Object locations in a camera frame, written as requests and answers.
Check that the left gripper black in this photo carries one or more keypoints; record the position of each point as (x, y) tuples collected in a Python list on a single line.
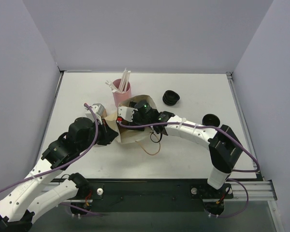
[(108, 135)]

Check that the brown paper bag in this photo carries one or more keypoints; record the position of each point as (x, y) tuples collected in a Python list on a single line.
[(126, 136)]

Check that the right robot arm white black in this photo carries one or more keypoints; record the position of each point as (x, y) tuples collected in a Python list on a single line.
[(222, 143)]

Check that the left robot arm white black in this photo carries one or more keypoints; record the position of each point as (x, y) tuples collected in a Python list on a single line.
[(25, 204)]

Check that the stack of black lids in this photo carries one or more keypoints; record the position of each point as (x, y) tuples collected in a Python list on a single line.
[(170, 97)]

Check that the pink straw holder cup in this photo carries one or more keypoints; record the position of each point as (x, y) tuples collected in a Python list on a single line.
[(119, 97)]

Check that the white paper straw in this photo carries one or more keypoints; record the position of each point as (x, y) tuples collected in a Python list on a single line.
[(127, 80), (122, 81)]

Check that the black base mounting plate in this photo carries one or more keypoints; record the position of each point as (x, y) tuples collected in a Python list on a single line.
[(151, 196)]

